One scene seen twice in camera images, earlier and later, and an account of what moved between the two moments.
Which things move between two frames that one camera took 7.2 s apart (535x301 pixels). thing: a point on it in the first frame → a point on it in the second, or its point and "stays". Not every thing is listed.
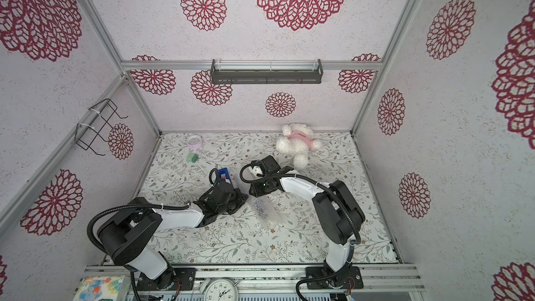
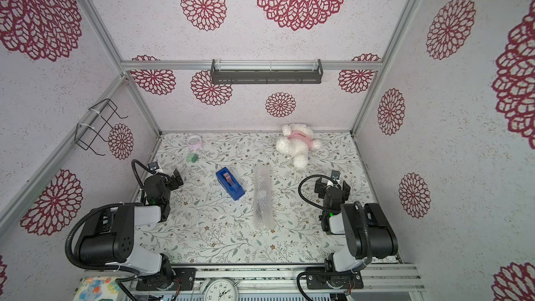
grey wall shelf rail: [264, 76] stays
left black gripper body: [235, 203] → [168, 194]
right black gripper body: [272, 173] → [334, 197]
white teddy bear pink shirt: [297, 143] stays
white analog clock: [221, 290] stays
